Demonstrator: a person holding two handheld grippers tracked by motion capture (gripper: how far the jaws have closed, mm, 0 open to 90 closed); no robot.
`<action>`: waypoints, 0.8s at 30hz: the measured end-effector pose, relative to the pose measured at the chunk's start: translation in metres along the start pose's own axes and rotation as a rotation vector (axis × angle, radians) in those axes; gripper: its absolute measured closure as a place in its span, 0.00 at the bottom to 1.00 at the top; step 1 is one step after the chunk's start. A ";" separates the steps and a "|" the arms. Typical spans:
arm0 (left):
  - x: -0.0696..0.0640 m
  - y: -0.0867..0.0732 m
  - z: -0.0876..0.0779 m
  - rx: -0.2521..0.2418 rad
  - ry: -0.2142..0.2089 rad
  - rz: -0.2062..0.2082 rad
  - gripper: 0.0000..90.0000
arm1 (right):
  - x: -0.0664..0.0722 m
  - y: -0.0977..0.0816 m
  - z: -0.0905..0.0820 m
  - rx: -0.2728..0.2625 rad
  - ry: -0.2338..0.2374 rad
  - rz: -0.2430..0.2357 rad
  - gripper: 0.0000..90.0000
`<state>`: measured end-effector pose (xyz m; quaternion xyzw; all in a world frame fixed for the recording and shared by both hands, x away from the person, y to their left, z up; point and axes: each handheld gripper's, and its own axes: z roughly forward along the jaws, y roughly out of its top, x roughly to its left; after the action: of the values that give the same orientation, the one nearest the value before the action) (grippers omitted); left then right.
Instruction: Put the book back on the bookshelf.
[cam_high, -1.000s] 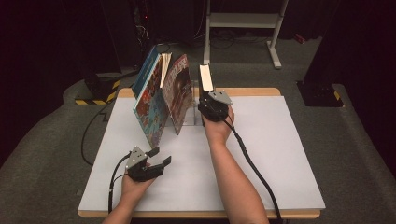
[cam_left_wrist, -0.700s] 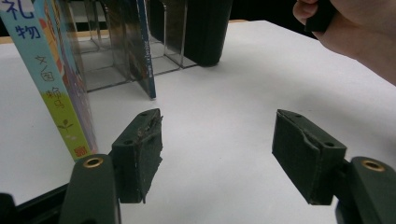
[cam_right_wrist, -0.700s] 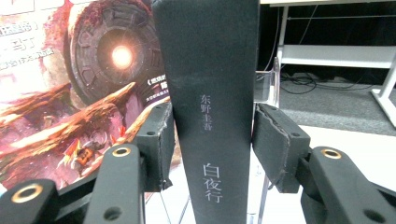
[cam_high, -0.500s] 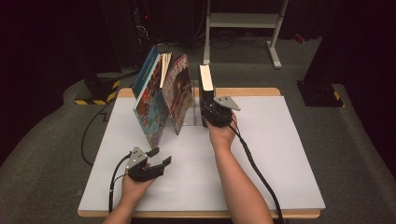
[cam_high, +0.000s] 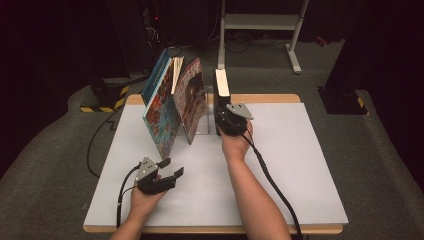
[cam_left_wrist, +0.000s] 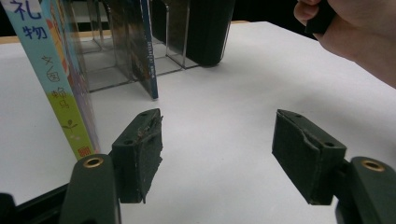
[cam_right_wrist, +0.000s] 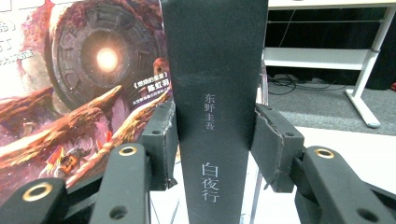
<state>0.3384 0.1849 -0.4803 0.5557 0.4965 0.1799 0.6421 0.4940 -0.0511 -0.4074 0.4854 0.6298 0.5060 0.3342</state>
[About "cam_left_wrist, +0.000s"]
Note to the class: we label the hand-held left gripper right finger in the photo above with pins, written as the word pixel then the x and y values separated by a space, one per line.
pixel 308 161

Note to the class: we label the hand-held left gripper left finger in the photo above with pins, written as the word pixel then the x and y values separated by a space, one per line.
pixel 137 161

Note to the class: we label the clear acrylic book rack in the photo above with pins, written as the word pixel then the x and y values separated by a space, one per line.
pixel 102 71

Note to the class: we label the purple paperback book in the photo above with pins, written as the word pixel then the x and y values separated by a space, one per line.
pixel 134 46

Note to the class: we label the light blue green picture book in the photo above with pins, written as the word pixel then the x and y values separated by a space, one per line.
pixel 46 71

